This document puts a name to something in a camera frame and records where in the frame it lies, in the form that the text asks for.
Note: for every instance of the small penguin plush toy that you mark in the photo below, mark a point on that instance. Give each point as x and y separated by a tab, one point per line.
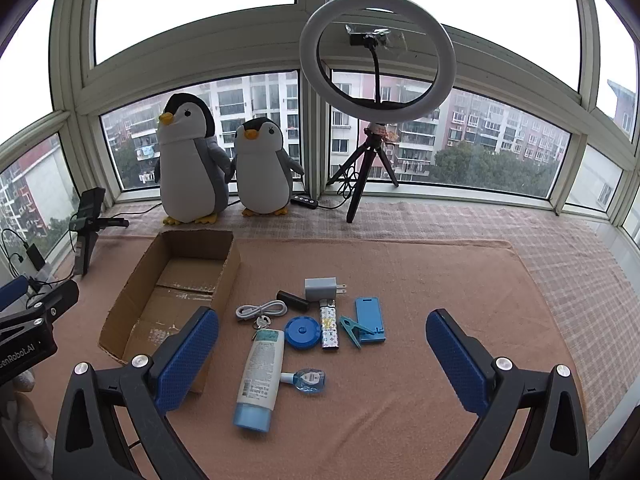
262	175

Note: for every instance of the blue folding phone stand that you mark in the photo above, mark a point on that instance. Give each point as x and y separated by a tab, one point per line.
369	310

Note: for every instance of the white lotion tube blue cap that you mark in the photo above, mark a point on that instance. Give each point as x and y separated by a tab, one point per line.
260	375

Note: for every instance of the small clear blue bottle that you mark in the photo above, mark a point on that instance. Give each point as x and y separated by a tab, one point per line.
310	380

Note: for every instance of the black device on stand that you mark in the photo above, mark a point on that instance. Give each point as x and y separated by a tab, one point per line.
87	205

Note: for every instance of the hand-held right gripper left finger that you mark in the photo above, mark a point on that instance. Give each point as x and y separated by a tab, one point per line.
187	360

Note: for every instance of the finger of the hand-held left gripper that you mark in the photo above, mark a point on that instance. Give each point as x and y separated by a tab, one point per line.
12	291
60	298

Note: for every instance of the white window frame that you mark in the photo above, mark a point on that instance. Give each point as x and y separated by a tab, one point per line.
315	110

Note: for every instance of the large penguin plush toy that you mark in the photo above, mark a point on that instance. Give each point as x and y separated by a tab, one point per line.
185	170

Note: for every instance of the cardboard box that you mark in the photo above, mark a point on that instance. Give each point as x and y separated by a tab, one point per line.
175	280

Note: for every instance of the white patterned lighter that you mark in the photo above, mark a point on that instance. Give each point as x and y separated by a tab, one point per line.
330	330

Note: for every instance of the pink blanket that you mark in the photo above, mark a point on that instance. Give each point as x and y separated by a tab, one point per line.
400	270

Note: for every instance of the black power adapter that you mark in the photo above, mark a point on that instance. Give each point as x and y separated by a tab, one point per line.
35	256

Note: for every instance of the teal plastic clip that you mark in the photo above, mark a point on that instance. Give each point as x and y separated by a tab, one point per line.
350	332

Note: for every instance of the pink plaid cloth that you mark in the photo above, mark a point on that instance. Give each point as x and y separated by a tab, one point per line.
500	225

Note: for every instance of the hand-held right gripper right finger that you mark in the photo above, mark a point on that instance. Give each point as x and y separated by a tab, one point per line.
457	360

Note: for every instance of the small black cylinder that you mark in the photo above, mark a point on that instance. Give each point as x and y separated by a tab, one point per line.
294	297

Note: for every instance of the round blue tape measure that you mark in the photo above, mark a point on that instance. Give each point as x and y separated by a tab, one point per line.
300	335

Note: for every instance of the black gooseneck phone holder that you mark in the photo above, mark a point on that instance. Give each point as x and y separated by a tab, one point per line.
367	37

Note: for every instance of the white wall charger plug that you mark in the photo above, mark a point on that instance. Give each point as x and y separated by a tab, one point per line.
320	289

